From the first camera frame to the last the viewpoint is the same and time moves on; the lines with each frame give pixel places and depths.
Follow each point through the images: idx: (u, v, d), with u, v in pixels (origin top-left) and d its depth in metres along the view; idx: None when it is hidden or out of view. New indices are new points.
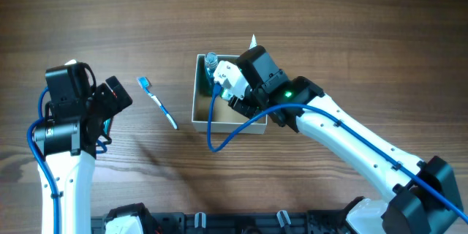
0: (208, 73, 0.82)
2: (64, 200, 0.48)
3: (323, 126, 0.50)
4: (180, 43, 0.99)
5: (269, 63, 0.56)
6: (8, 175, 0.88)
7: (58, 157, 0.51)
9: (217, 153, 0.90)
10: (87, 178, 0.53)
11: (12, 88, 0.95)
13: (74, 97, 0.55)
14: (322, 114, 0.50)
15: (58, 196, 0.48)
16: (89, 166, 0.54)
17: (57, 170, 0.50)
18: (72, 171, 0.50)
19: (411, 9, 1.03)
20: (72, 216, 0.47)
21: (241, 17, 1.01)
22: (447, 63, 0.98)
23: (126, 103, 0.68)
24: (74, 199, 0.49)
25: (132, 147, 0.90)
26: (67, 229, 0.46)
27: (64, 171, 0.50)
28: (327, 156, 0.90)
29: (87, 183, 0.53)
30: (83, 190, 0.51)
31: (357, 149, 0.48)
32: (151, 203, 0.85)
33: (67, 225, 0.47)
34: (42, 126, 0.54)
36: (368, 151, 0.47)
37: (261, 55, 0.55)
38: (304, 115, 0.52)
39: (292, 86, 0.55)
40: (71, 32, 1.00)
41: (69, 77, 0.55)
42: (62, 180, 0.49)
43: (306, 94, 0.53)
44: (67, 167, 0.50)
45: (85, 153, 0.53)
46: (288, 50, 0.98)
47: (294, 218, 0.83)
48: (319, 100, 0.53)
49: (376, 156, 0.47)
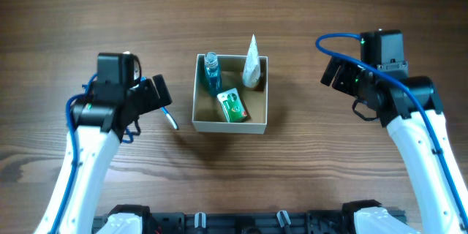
0: (208, 73, 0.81)
2: (81, 172, 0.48)
3: (420, 143, 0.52)
4: (180, 42, 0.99)
5: (397, 45, 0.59)
6: (8, 175, 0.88)
7: (89, 131, 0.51)
9: (217, 153, 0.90)
10: (107, 156, 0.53)
11: (12, 88, 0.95)
13: (118, 82, 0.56)
14: (427, 131, 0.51)
15: (77, 165, 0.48)
16: (113, 147, 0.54)
17: (85, 141, 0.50)
18: (96, 147, 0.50)
19: (412, 9, 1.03)
20: (82, 191, 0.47)
21: (241, 17, 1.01)
22: (447, 63, 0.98)
23: (163, 102, 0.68)
24: (90, 173, 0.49)
25: (132, 147, 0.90)
26: (74, 202, 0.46)
27: (90, 144, 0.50)
28: (327, 156, 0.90)
29: (105, 164, 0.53)
30: (101, 167, 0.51)
31: (436, 176, 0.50)
32: (151, 203, 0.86)
33: (78, 197, 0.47)
34: (82, 102, 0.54)
36: (443, 181, 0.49)
37: (394, 34, 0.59)
38: (408, 118, 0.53)
39: (413, 81, 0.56)
40: (71, 32, 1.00)
41: (118, 62, 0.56)
42: (87, 152, 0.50)
43: (425, 99, 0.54)
44: (93, 142, 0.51)
45: (113, 134, 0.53)
46: (288, 50, 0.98)
47: (294, 218, 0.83)
48: (433, 115, 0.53)
49: (446, 189, 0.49)
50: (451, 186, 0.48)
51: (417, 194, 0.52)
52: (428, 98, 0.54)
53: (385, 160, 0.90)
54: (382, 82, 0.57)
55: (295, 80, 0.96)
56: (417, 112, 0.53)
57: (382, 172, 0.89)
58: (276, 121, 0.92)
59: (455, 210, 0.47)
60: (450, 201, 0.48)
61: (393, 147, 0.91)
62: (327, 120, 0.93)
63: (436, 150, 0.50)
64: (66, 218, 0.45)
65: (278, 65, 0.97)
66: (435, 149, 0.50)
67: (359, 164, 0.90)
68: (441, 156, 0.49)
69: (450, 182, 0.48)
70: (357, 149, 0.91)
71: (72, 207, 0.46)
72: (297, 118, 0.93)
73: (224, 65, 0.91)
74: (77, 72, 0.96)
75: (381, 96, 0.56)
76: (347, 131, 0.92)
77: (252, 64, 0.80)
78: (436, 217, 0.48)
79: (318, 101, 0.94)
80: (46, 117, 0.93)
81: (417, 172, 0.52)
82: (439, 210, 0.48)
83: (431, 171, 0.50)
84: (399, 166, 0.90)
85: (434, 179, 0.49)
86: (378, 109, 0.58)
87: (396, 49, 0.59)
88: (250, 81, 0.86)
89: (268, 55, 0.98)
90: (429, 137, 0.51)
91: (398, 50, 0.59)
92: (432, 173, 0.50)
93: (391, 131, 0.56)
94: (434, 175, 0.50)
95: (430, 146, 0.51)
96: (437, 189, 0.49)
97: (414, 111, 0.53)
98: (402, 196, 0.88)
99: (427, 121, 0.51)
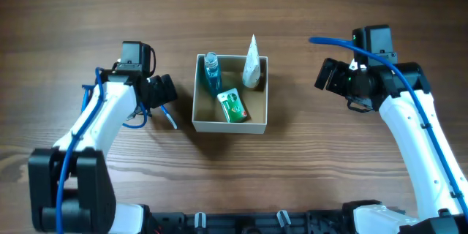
0: (208, 73, 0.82)
2: (104, 105, 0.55)
3: (409, 119, 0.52)
4: (180, 42, 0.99)
5: (387, 36, 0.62)
6: (8, 175, 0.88)
7: (114, 83, 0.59)
9: (217, 153, 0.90)
10: (124, 107, 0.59)
11: (12, 88, 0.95)
13: (137, 65, 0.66)
14: (415, 108, 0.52)
15: (102, 100, 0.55)
16: (130, 102, 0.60)
17: (110, 88, 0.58)
18: (119, 91, 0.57)
19: (412, 9, 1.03)
20: (104, 118, 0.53)
21: (241, 17, 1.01)
22: (447, 63, 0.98)
23: (172, 96, 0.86)
24: (112, 107, 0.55)
25: (132, 147, 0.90)
26: (97, 123, 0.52)
27: (113, 91, 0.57)
28: (327, 156, 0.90)
29: (122, 115, 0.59)
30: (119, 111, 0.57)
31: (427, 151, 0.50)
32: (151, 203, 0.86)
33: (100, 121, 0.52)
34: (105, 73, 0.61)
36: (433, 156, 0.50)
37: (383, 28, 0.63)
38: (398, 98, 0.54)
39: (403, 66, 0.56)
40: (71, 32, 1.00)
41: (139, 48, 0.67)
42: (112, 93, 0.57)
43: (413, 82, 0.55)
44: (117, 89, 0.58)
45: (131, 93, 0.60)
46: (287, 50, 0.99)
47: (294, 218, 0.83)
48: (423, 96, 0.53)
49: (436, 162, 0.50)
50: (441, 158, 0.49)
51: (409, 167, 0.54)
52: (415, 81, 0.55)
53: (385, 160, 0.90)
54: (371, 69, 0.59)
55: (295, 80, 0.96)
56: (406, 91, 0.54)
57: (382, 172, 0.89)
58: (276, 122, 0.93)
59: (445, 179, 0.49)
60: (439, 172, 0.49)
61: (393, 147, 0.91)
62: (327, 120, 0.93)
63: (425, 123, 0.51)
64: (89, 131, 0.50)
65: (278, 65, 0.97)
66: (424, 123, 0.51)
67: (359, 164, 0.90)
68: (430, 129, 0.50)
69: (440, 153, 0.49)
70: (357, 149, 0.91)
71: (95, 123, 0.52)
72: (297, 118, 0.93)
73: (224, 65, 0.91)
74: (77, 72, 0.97)
75: (373, 81, 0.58)
76: (347, 131, 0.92)
77: (252, 64, 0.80)
78: (428, 187, 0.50)
79: (318, 101, 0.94)
80: (46, 117, 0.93)
81: (409, 147, 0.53)
82: (430, 180, 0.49)
83: (421, 147, 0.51)
84: (399, 166, 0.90)
85: (424, 152, 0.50)
86: (370, 93, 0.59)
87: (385, 42, 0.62)
88: (250, 81, 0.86)
89: (268, 55, 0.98)
90: (418, 112, 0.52)
91: (387, 42, 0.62)
92: (422, 147, 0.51)
93: (383, 110, 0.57)
94: (424, 150, 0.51)
95: (419, 121, 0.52)
96: (428, 161, 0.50)
97: (404, 90, 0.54)
98: (402, 195, 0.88)
99: (414, 97, 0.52)
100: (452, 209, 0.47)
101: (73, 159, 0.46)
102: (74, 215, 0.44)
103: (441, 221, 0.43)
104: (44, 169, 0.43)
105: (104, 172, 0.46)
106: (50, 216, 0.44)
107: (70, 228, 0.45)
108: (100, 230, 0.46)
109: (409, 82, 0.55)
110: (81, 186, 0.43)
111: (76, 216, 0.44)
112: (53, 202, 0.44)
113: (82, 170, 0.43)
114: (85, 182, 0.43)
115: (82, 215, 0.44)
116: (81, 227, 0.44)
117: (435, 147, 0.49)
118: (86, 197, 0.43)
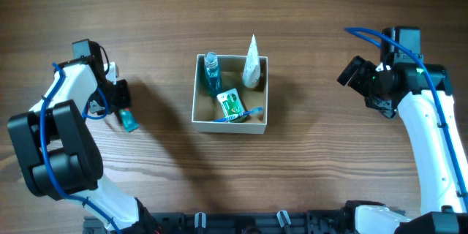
0: (208, 73, 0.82)
2: (68, 79, 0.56)
3: (427, 117, 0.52)
4: (179, 42, 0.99)
5: (417, 38, 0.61)
6: (8, 175, 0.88)
7: (72, 66, 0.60)
9: (216, 153, 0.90)
10: (86, 85, 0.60)
11: (12, 88, 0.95)
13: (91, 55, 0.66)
14: (434, 106, 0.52)
15: (63, 75, 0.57)
16: (88, 83, 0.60)
17: (69, 68, 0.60)
18: (77, 69, 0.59)
19: (411, 9, 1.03)
20: (69, 85, 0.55)
21: (240, 17, 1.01)
22: (446, 63, 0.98)
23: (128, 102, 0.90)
24: (73, 80, 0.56)
25: (132, 147, 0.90)
26: (64, 88, 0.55)
27: (72, 69, 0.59)
28: (327, 156, 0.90)
29: (82, 93, 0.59)
30: (82, 88, 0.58)
31: (440, 152, 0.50)
32: (151, 203, 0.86)
33: (68, 88, 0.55)
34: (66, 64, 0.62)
36: (446, 157, 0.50)
37: (413, 29, 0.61)
38: (419, 95, 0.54)
39: (431, 67, 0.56)
40: (72, 32, 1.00)
41: (88, 44, 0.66)
42: (70, 72, 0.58)
43: (436, 82, 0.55)
44: (76, 68, 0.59)
45: (90, 71, 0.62)
46: (288, 50, 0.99)
47: (294, 218, 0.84)
48: (444, 96, 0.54)
49: (447, 163, 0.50)
50: (453, 157, 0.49)
51: (417, 163, 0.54)
52: (439, 81, 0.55)
53: (385, 160, 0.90)
54: (396, 65, 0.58)
55: (295, 80, 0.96)
56: (428, 90, 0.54)
57: (382, 172, 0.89)
58: (276, 122, 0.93)
59: (453, 178, 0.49)
60: (449, 170, 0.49)
61: (393, 148, 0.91)
62: (326, 121, 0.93)
63: (442, 123, 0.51)
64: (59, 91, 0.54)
65: (278, 65, 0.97)
66: (441, 122, 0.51)
67: (359, 164, 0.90)
68: (445, 129, 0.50)
69: (453, 154, 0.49)
70: (357, 149, 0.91)
71: (63, 88, 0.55)
72: (297, 118, 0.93)
73: (224, 65, 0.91)
74: None
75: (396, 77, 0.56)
76: (348, 131, 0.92)
77: (252, 64, 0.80)
78: (433, 184, 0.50)
79: (318, 102, 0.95)
80: None
81: (420, 143, 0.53)
82: (437, 178, 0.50)
83: (435, 147, 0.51)
84: (398, 166, 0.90)
85: (438, 152, 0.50)
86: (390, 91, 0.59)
87: (414, 42, 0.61)
88: (250, 81, 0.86)
89: (268, 55, 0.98)
90: (436, 112, 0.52)
91: (414, 43, 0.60)
92: (435, 146, 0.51)
93: (402, 107, 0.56)
94: (437, 149, 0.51)
95: (436, 120, 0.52)
96: (439, 159, 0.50)
97: (425, 88, 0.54)
98: (402, 196, 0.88)
99: (436, 97, 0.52)
100: (455, 207, 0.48)
101: (50, 117, 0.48)
102: (62, 165, 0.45)
103: (442, 217, 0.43)
104: (24, 123, 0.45)
105: (86, 130, 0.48)
106: (41, 176, 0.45)
107: (61, 182, 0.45)
108: (93, 178, 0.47)
109: (432, 82, 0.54)
110: (61, 131, 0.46)
111: (64, 166, 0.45)
112: (42, 161, 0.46)
113: (59, 118, 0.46)
114: (65, 130, 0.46)
115: (70, 161, 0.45)
116: (71, 177, 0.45)
117: (449, 147, 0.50)
118: (70, 142, 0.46)
